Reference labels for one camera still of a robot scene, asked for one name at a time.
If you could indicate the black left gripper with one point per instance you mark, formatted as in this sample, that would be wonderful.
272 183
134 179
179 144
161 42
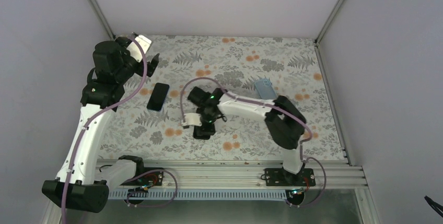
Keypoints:
152 66

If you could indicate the blue phone with black screen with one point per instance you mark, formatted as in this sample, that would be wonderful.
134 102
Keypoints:
158 97

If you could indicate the light blue phone case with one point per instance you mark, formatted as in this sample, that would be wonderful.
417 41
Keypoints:
265 89

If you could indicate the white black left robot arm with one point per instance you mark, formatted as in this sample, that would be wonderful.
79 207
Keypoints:
78 185

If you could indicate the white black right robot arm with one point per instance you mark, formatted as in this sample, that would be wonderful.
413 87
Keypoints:
284 122

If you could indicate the floral patterned table mat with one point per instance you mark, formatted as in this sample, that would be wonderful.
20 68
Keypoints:
198 61

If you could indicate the black object at corner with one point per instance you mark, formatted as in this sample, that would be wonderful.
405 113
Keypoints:
434 205

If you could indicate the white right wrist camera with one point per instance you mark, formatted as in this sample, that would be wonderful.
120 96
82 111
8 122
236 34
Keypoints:
191 119

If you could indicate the aluminium mounting rail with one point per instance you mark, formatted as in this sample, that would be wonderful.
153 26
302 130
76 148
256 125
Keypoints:
247 175

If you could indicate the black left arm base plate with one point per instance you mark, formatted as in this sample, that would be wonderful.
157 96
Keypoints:
151 177

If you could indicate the aluminium frame post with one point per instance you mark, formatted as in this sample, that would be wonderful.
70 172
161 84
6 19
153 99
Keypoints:
102 19
329 21

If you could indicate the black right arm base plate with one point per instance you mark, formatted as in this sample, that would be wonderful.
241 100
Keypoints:
279 177

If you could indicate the slotted grey cable duct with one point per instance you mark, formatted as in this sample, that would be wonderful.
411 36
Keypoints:
213 194

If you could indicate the right aluminium frame post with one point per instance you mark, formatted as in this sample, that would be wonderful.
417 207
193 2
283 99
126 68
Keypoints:
329 21

